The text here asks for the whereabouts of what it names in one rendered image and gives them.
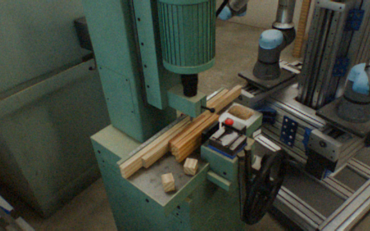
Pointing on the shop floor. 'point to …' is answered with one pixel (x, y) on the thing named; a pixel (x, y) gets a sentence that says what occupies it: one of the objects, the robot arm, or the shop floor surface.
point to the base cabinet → (234, 219)
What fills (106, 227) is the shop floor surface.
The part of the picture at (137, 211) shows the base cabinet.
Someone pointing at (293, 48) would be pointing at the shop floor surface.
